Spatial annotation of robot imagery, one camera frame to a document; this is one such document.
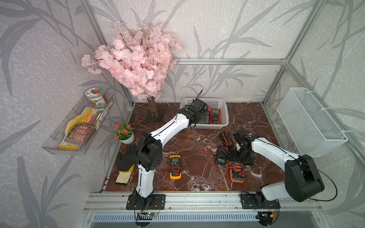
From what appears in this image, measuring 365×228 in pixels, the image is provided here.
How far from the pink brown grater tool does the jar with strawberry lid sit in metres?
0.13

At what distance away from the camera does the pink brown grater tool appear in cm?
60

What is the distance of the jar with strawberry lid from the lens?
2.32ft
